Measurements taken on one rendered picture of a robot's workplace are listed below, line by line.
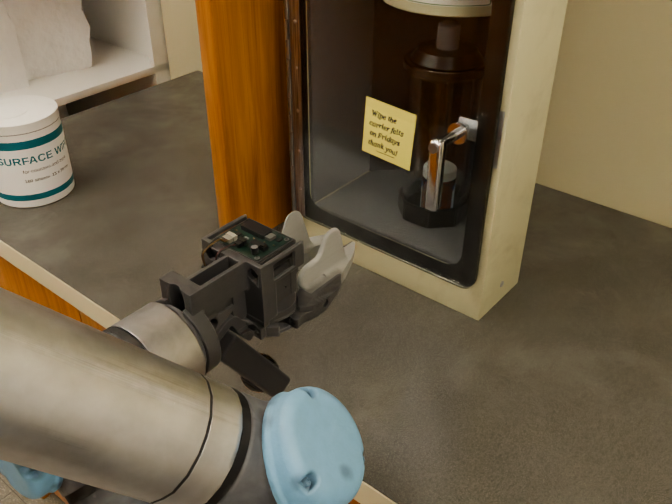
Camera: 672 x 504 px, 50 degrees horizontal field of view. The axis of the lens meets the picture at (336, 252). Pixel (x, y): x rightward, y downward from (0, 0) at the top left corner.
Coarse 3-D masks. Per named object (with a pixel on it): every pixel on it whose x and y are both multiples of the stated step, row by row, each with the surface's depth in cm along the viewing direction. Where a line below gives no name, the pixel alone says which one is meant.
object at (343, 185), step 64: (320, 0) 87; (384, 0) 81; (448, 0) 75; (512, 0) 71; (320, 64) 91; (384, 64) 84; (448, 64) 79; (320, 128) 96; (320, 192) 102; (384, 192) 94; (448, 192) 87; (448, 256) 91
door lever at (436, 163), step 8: (448, 128) 82; (456, 128) 81; (464, 128) 81; (448, 136) 80; (456, 136) 81; (464, 136) 81; (432, 144) 78; (440, 144) 78; (448, 144) 80; (432, 152) 79; (440, 152) 79; (432, 160) 80; (440, 160) 79; (432, 168) 80; (440, 168) 80; (432, 176) 81; (440, 176) 81; (432, 184) 81; (440, 184) 81; (432, 192) 82; (440, 192) 82; (432, 200) 82; (440, 200) 83; (432, 208) 83
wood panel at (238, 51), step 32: (224, 0) 89; (256, 0) 93; (224, 32) 91; (256, 32) 95; (224, 64) 93; (256, 64) 98; (224, 96) 95; (256, 96) 100; (224, 128) 97; (256, 128) 102; (224, 160) 100; (256, 160) 105; (288, 160) 110; (224, 192) 103; (256, 192) 107; (288, 192) 113; (224, 224) 107
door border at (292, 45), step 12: (288, 0) 90; (288, 12) 91; (288, 48) 93; (300, 48) 92; (300, 60) 93; (300, 72) 94; (288, 84) 96; (300, 84) 95; (288, 96) 97; (300, 96) 96; (300, 108) 97; (288, 120) 99; (300, 120) 98; (300, 132) 99; (300, 144) 100; (300, 156) 101; (300, 168) 102; (300, 180) 103; (300, 192) 105; (300, 204) 106
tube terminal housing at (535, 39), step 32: (544, 0) 75; (512, 32) 74; (544, 32) 78; (512, 64) 75; (544, 64) 81; (512, 96) 77; (544, 96) 84; (512, 128) 80; (544, 128) 88; (512, 160) 84; (512, 192) 87; (512, 224) 91; (384, 256) 101; (480, 256) 89; (512, 256) 96; (416, 288) 99; (448, 288) 95; (480, 288) 92
